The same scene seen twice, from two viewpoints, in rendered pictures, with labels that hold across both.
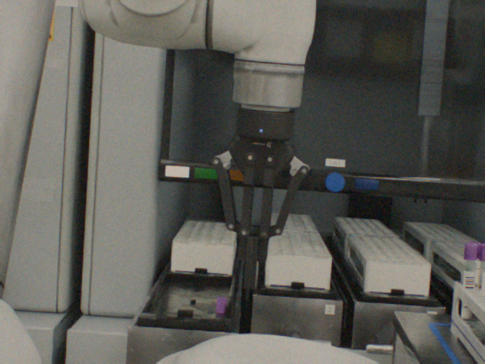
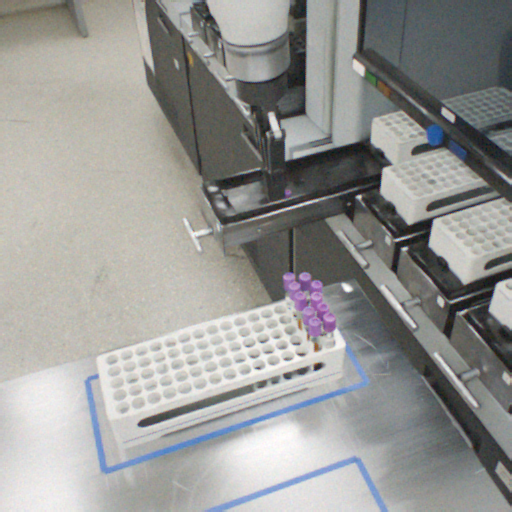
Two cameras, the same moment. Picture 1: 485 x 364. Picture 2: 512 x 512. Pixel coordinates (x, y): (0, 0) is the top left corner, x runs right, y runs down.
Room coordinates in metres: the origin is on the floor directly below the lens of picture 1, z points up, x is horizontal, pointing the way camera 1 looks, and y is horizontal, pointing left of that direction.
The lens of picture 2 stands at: (0.87, -0.79, 1.48)
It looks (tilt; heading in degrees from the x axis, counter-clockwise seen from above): 43 degrees down; 70
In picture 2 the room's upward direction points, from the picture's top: 4 degrees counter-clockwise
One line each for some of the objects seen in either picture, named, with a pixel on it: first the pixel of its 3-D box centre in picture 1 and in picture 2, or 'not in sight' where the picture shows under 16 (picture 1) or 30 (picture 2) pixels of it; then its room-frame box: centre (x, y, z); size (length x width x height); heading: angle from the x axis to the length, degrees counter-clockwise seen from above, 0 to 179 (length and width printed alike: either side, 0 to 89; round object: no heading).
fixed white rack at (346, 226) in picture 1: (362, 241); not in sight; (1.84, -0.25, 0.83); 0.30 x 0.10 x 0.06; 179
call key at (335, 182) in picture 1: (335, 182); (434, 135); (1.40, -0.14, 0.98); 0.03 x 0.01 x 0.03; 89
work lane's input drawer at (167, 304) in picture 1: (198, 299); (366, 173); (1.41, 0.06, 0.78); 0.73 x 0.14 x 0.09; 179
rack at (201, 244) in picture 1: (206, 248); (450, 127); (1.59, 0.05, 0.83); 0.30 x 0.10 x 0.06; 179
